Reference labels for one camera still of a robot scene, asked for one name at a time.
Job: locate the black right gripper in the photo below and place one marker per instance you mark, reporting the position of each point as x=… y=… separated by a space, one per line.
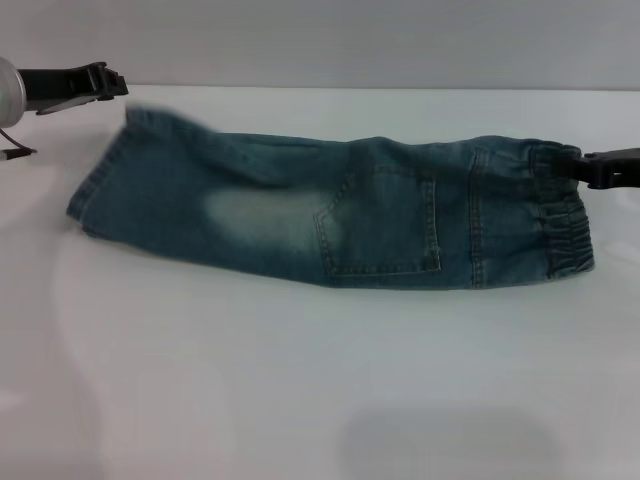
x=622 y=167

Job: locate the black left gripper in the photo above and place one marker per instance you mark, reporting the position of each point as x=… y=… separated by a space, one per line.
x=55 y=87

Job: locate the blue denim shorts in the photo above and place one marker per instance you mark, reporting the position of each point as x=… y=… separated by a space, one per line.
x=300 y=225

